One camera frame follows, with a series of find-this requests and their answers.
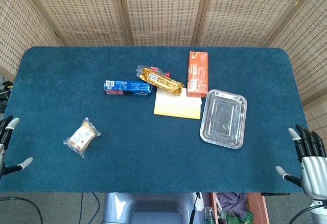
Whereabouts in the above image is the clear plastic snack packet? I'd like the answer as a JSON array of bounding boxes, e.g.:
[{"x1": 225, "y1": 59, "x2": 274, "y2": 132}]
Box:
[{"x1": 136, "y1": 64, "x2": 171, "y2": 81}]

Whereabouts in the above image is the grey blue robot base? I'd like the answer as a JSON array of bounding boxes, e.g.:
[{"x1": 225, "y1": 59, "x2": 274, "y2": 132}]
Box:
[{"x1": 101, "y1": 192, "x2": 205, "y2": 224}]

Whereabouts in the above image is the yellow and white flat packet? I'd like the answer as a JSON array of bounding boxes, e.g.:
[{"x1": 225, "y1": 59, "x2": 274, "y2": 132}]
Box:
[{"x1": 153, "y1": 87, "x2": 203, "y2": 120}]

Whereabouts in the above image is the purple cloth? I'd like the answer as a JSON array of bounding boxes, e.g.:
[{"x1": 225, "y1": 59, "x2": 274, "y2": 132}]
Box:
[{"x1": 216, "y1": 192, "x2": 248, "y2": 212}]

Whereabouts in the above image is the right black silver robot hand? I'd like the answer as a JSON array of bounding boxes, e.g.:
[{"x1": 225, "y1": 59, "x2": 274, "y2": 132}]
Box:
[{"x1": 275, "y1": 124, "x2": 327, "y2": 202}]

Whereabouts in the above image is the shiny metal tray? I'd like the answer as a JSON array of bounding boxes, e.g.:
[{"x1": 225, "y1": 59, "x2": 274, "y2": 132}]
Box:
[{"x1": 199, "y1": 88, "x2": 248, "y2": 150}]

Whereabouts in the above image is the pink storage crate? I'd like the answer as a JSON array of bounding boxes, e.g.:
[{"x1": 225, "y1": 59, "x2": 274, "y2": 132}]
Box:
[{"x1": 211, "y1": 192, "x2": 269, "y2": 224}]

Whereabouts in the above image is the blue Oreo cookie box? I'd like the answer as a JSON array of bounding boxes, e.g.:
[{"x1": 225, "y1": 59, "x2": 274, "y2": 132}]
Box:
[{"x1": 103, "y1": 79, "x2": 153, "y2": 97}]

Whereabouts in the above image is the gold foil biscuit packet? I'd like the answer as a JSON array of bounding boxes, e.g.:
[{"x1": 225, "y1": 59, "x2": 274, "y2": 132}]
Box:
[{"x1": 141, "y1": 67, "x2": 185, "y2": 96}]

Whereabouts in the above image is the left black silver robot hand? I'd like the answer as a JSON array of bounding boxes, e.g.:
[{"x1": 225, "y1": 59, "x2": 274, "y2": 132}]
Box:
[{"x1": 0, "y1": 115, "x2": 34, "y2": 181}]

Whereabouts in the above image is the dark blue tablecloth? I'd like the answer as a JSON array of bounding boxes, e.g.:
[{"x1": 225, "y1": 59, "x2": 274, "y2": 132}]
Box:
[{"x1": 0, "y1": 46, "x2": 316, "y2": 194}]

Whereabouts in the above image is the blue cable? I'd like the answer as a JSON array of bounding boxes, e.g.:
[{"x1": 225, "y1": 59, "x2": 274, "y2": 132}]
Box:
[{"x1": 78, "y1": 192, "x2": 85, "y2": 224}]

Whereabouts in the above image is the black cable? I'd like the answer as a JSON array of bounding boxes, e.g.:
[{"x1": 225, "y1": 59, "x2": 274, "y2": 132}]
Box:
[
  {"x1": 0, "y1": 196, "x2": 44, "y2": 224},
  {"x1": 290, "y1": 205, "x2": 315, "y2": 224}
]

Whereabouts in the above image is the woven bamboo screen panel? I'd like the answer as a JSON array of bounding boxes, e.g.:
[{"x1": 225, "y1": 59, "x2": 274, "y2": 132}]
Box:
[
  {"x1": 0, "y1": 0, "x2": 61, "y2": 81},
  {"x1": 265, "y1": 0, "x2": 327, "y2": 143},
  {"x1": 196, "y1": 0, "x2": 316, "y2": 48},
  {"x1": 12, "y1": 0, "x2": 133, "y2": 47},
  {"x1": 117, "y1": 0, "x2": 212, "y2": 47}
]

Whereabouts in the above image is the orange cardboard snack box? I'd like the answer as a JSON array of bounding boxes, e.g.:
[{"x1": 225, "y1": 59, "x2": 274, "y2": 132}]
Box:
[{"x1": 186, "y1": 51, "x2": 209, "y2": 99}]

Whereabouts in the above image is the bread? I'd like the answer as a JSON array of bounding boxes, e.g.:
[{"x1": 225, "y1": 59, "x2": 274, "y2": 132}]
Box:
[{"x1": 63, "y1": 117, "x2": 101, "y2": 159}]

